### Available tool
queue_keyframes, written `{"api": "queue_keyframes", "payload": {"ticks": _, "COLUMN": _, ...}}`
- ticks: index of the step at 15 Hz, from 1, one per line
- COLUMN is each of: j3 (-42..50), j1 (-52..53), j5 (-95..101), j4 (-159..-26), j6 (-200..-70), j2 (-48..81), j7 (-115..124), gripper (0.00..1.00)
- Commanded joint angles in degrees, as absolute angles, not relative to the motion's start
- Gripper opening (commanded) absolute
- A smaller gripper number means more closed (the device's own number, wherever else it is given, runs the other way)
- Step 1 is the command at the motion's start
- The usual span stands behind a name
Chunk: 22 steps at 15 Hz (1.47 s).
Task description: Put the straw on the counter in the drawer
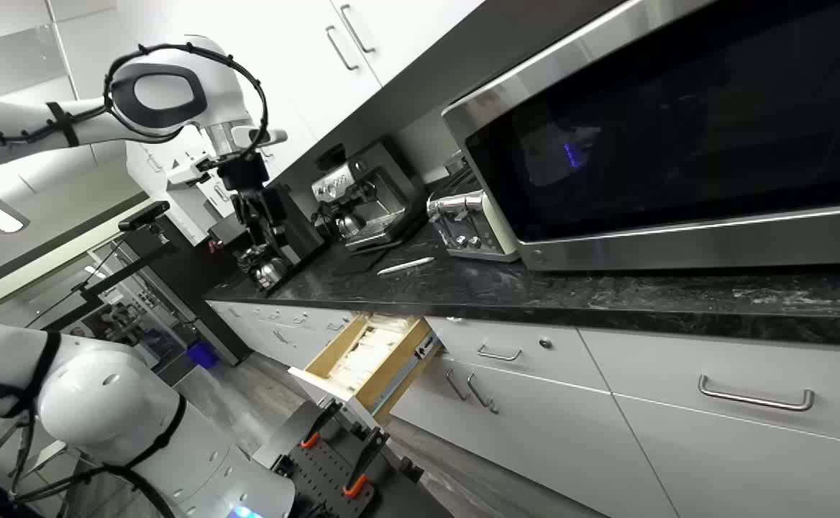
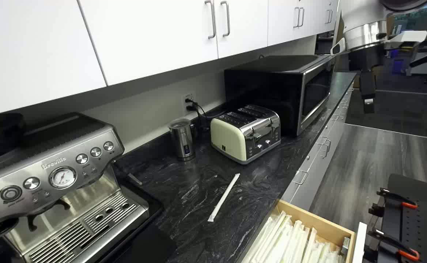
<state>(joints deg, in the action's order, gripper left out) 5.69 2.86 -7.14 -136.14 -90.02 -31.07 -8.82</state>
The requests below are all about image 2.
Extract black orange clamp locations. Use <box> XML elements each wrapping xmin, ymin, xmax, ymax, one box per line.
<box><xmin>369</xmin><ymin>187</ymin><xmax>418</xmax><ymax>217</ymax></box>
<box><xmin>369</xmin><ymin>229</ymin><xmax>421</xmax><ymax>263</ymax></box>

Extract open wooden drawer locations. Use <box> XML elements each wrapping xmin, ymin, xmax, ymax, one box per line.
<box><xmin>242</xmin><ymin>200</ymin><xmax>367</xmax><ymax>263</ymax></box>

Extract white cabinet door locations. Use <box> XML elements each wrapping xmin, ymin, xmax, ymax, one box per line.
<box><xmin>217</xmin><ymin>0</ymin><xmax>268</xmax><ymax>57</ymax></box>
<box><xmin>0</xmin><ymin>0</ymin><xmax>107</xmax><ymax>112</ymax></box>
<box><xmin>79</xmin><ymin>0</ymin><xmax>218</xmax><ymax>84</ymax></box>

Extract grey lower drawer fronts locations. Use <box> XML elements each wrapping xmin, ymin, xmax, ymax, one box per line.
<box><xmin>282</xmin><ymin>83</ymin><xmax>354</xmax><ymax>208</ymax></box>

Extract black power plug and cord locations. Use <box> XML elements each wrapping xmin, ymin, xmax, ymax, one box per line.
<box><xmin>183</xmin><ymin>96</ymin><xmax>220</xmax><ymax>119</ymax></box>

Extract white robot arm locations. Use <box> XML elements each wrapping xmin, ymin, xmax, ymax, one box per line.
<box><xmin>331</xmin><ymin>0</ymin><xmax>427</xmax><ymax>105</ymax></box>

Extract white paper-wrapped straw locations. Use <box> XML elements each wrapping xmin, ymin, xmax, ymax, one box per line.
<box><xmin>208</xmin><ymin>172</ymin><xmax>242</xmax><ymax>223</ymax></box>

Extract black orange clamp lower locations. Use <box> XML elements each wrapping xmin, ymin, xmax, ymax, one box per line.
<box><xmin>369</xmin><ymin>229</ymin><xmax>421</xmax><ymax>263</ymax></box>

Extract white upper cabinet right door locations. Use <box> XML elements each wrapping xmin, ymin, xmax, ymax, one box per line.
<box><xmin>217</xmin><ymin>0</ymin><xmax>268</xmax><ymax>57</ymax></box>

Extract cream and chrome toaster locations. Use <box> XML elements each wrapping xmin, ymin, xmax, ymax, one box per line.
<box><xmin>211</xmin><ymin>105</ymin><xmax>281</xmax><ymax>165</ymax></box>

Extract stainless steel espresso machine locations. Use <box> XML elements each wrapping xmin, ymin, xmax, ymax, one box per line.
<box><xmin>0</xmin><ymin>113</ymin><xmax>163</xmax><ymax>263</ymax></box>

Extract white upper cabinet left door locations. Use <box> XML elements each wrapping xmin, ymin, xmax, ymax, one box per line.
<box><xmin>0</xmin><ymin>0</ymin><xmax>107</xmax><ymax>112</ymax></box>

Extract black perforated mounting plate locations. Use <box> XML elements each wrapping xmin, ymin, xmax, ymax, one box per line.
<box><xmin>364</xmin><ymin>173</ymin><xmax>427</xmax><ymax>263</ymax></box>

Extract black orange clamp upper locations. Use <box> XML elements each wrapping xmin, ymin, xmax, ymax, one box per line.
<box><xmin>369</xmin><ymin>187</ymin><xmax>418</xmax><ymax>217</ymax></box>

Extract black stainless microwave oven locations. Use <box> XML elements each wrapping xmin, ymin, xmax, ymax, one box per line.
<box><xmin>224</xmin><ymin>54</ymin><xmax>335</xmax><ymax>137</ymax></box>

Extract far white upper cabinet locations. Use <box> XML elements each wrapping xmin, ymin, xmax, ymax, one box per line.
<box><xmin>268</xmin><ymin>0</ymin><xmax>338</xmax><ymax>45</ymax></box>

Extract white straws in drawer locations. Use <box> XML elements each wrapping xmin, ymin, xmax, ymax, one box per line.
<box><xmin>242</xmin><ymin>211</ymin><xmax>345</xmax><ymax>263</ymax></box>

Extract white upper cabinet middle door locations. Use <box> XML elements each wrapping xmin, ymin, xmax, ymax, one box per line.
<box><xmin>79</xmin><ymin>0</ymin><xmax>218</xmax><ymax>84</ymax></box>

